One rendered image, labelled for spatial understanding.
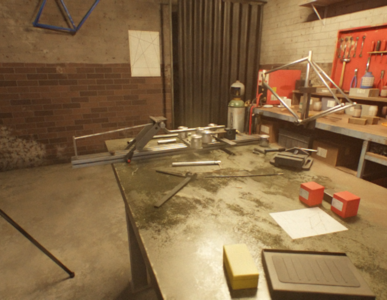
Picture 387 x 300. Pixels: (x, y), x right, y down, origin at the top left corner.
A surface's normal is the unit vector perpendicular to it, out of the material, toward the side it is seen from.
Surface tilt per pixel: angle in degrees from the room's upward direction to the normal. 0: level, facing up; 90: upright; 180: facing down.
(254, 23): 91
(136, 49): 90
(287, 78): 90
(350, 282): 0
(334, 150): 90
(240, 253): 0
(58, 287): 0
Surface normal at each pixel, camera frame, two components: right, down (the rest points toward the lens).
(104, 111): 0.40, 0.28
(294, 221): 0.00, -0.95
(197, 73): -0.44, 0.27
